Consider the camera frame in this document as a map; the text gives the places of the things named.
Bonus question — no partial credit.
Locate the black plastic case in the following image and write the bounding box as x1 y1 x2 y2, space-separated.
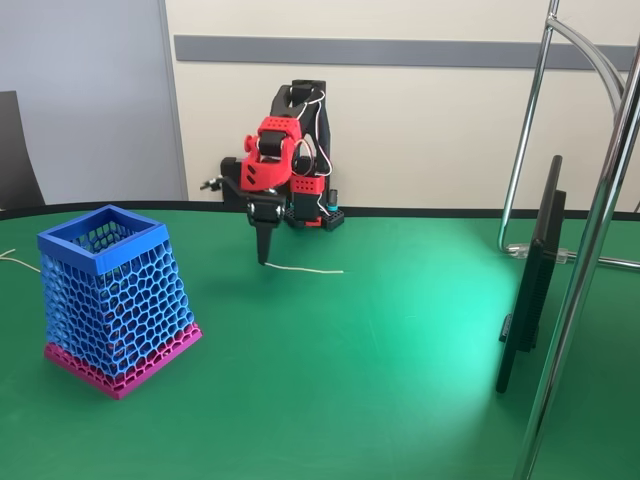
220 155 251 203

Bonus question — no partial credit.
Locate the grey wall rail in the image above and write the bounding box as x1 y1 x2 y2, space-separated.
173 33 639 72

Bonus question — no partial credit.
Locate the blue and magenta mesh basket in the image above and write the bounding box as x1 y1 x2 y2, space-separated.
37 204 205 401

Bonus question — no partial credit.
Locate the chrome tube stand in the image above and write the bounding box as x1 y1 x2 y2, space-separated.
497 0 640 480

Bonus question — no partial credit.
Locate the clear plastic clip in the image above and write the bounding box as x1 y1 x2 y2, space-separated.
506 241 577 264

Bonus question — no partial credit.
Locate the white and red servo cable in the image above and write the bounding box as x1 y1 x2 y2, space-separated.
294 89 335 179

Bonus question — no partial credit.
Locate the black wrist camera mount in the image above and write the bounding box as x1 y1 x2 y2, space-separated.
200 175 251 198

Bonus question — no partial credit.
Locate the black flat monitor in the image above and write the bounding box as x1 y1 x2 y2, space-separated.
495 154 569 395

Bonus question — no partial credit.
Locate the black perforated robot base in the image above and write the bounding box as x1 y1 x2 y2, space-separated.
283 205 347 233

